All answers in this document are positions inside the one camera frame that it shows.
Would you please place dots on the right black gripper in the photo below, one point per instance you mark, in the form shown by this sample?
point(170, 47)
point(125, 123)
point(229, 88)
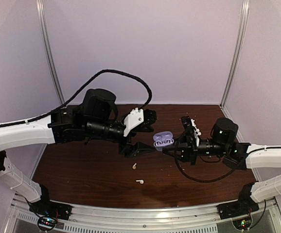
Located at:
point(189, 151)

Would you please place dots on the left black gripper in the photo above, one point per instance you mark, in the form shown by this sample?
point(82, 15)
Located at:
point(127, 147)

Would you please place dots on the purple earbud charging case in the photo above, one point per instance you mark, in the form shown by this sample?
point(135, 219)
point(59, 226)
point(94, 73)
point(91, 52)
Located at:
point(168, 139)

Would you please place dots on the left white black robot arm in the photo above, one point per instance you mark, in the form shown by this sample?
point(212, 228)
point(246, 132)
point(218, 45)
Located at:
point(94, 119)

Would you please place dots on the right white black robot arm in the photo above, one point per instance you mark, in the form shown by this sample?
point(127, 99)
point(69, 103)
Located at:
point(237, 156)

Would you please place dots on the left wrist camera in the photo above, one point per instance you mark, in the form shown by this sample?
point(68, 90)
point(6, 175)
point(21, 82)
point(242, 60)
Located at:
point(136, 117)

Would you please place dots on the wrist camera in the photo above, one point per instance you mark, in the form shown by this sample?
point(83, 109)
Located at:
point(192, 130)
point(136, 117)

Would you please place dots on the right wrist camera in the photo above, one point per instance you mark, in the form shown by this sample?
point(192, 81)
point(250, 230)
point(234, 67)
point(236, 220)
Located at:
point(192, 130)

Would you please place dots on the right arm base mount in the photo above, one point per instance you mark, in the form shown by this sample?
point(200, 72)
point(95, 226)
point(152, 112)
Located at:
point(240, 213)

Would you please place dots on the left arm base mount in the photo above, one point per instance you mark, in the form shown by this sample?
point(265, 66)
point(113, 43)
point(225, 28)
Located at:
point(48, 214)

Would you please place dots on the right aluminium frame post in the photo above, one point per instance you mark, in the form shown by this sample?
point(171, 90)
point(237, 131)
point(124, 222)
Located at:
point(237, 50)

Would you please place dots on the aluminium frame post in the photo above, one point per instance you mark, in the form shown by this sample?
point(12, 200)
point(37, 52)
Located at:
point(48, 50)
point(237, 50)

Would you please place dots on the left aluminium frame post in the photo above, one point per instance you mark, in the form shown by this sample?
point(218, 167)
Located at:
point(48, 50)

